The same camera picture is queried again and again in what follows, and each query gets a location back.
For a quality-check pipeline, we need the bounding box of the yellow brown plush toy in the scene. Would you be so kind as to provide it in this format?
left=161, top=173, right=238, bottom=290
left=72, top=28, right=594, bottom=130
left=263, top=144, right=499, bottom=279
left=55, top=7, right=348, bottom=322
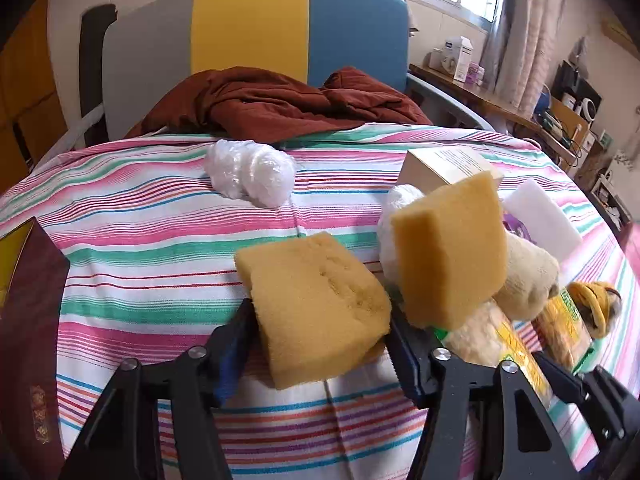
left=567, top=281, right=623, bottom=338

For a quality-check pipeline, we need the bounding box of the purple snack packet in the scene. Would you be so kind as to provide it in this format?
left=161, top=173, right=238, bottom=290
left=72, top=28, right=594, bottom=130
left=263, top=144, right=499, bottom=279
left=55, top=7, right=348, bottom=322
left=502, top=212, right=533, bottom=246

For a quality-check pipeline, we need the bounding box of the yellow snack packet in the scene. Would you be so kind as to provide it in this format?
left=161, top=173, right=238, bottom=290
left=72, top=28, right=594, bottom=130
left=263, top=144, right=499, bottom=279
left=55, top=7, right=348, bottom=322
left=442, top=300, right=556, bottom=411
left=532, top=285, right=593, bottom=371

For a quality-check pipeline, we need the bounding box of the striped bedsheet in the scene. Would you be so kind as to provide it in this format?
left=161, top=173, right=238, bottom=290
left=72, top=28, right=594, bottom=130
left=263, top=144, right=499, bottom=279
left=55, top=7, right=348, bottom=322
left=0, top=122, right=640, bottom=480

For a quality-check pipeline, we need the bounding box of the yellow sponge block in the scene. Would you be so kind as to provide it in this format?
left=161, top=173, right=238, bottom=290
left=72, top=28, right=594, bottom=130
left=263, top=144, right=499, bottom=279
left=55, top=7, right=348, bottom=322
left=234, top=231, right=392, bottom=391
left=390, top=170, right=510, bottom=330

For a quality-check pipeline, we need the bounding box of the white crumpled plastic wrap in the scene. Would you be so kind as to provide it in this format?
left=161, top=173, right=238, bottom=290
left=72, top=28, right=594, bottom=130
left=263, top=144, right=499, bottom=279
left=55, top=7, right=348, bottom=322
left=204, top=139, right=297, bottom=209

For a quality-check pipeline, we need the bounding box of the beige plush toy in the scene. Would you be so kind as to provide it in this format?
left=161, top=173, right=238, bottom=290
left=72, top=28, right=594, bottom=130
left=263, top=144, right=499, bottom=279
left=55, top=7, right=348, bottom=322
left=492, top=232, right=562, bottom=322

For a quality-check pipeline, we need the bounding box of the maroon gift box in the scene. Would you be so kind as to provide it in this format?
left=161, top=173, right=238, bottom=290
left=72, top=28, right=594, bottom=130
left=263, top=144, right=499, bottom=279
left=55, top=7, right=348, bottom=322
left=0, top=217, right=71, bottom=480

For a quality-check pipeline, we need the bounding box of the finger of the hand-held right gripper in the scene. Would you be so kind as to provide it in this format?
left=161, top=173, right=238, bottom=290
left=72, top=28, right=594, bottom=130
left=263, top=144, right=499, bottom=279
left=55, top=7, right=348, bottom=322
left=534, top=351, right=633, bottom=443

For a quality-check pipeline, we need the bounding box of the white foam sponge block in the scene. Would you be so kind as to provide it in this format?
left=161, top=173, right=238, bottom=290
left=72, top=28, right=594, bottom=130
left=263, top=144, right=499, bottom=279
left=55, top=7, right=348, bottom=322
left=502, top=178, right=583, bottom=263

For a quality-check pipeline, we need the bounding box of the white ball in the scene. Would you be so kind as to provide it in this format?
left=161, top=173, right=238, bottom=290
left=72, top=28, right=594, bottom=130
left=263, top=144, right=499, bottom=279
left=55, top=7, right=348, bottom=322
left=376, top=184, right=426, bottom=283

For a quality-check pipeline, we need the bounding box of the grey yellow blue headboard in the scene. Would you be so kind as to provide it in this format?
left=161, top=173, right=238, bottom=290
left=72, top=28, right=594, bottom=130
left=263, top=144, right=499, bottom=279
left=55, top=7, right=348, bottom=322
left=102, top=0, right=412, bottom=142

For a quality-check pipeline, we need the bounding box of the grey bed rail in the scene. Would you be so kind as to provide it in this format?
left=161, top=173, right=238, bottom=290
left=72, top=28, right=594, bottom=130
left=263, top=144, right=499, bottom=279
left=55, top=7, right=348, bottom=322
left=407, top=72, right=496, bottom=133

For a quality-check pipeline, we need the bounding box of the beige cardboard box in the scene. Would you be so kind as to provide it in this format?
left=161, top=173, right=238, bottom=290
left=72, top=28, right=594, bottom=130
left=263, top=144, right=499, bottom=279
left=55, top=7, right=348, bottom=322
left=397, top=146, right=505, bottom=196

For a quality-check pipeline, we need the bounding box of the black bed post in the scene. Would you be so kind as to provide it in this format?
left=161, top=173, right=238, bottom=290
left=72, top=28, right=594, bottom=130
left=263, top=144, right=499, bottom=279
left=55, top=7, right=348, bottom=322
left=80, top=4, right=117, bottom=148

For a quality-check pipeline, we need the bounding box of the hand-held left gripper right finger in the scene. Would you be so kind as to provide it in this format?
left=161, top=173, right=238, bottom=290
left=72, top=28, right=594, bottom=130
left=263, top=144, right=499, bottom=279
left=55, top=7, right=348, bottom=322
left=385, top=317, right=576, bottom=480

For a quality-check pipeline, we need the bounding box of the wooden wardrobe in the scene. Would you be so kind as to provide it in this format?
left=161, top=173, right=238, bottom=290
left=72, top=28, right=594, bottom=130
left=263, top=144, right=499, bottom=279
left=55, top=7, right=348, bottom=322
left=0, top=0, right=68, bottom=196

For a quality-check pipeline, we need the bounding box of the beige floral curtain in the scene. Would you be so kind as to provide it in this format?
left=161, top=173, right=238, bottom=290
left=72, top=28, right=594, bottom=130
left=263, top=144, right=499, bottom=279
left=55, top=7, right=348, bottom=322
left=482, top=0, right=568, bottom=116

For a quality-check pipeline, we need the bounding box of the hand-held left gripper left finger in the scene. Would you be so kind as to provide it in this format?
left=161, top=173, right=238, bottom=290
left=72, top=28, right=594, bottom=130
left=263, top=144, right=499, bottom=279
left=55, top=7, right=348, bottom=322
left=60, top=297, right=261, bottom=480

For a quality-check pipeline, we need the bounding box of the white bed rail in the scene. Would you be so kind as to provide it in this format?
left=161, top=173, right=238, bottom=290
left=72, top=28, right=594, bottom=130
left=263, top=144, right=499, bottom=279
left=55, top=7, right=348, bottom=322
left=35, top=105, right=106, bottom=166

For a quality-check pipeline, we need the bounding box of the wooden desk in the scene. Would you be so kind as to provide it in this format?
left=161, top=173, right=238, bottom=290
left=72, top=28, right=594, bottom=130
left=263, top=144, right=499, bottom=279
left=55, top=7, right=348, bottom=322
left=409, top=62, right=608, bottom=176

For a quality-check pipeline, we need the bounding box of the brown blanket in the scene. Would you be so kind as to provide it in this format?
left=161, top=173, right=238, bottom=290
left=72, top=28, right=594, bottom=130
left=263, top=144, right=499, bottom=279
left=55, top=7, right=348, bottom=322
left=125, top=66, right=435, bottom=148

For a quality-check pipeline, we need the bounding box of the white carton box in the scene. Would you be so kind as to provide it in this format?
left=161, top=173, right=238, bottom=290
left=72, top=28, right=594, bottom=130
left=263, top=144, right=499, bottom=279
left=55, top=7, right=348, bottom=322
left=442, top=36, right=475, bottom=83

